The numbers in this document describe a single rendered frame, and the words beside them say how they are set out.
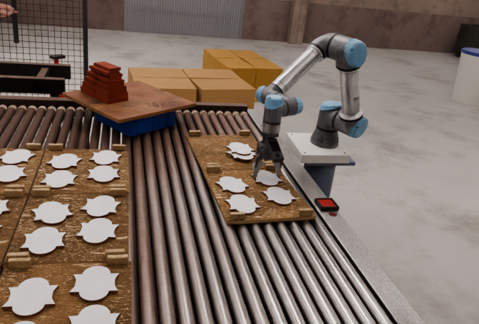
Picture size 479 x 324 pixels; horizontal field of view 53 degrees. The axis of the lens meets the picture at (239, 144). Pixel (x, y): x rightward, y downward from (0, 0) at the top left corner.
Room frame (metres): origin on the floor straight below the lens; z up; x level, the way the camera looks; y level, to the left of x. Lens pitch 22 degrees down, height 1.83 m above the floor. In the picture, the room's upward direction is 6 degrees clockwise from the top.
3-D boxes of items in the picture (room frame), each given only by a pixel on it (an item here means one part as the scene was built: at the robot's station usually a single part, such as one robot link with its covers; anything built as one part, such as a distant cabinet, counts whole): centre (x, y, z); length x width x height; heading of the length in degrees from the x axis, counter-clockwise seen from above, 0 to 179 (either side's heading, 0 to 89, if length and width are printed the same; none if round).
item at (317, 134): (2.39, -0.45, 0.97); 0.15 x 0.15 x 0.10
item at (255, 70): (6.61, 0.11, 0.22); 1.27 x 0.91 x 0.44; 17
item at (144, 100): (2.43, 0.61, 1.03); 0.50 x 0.50 x 0.02; 51
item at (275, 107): (1.87, -0.12, 1.24); 0.09 x 0.08 x 0.11; 134
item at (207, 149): (2.11, 0.04, 0.93); 0.41 x 0.35 x 0.02; 19
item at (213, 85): (5.08, 0.62, 0.24); 1.37 x 0.99 x 0.48; 106
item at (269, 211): (1.72, -0.09, 0.93); 0.41 x 0.35 x 0.02; 18
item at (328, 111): (2.38, -0.46, 1.09); 0.13 x 0.12 x 0.14; 44
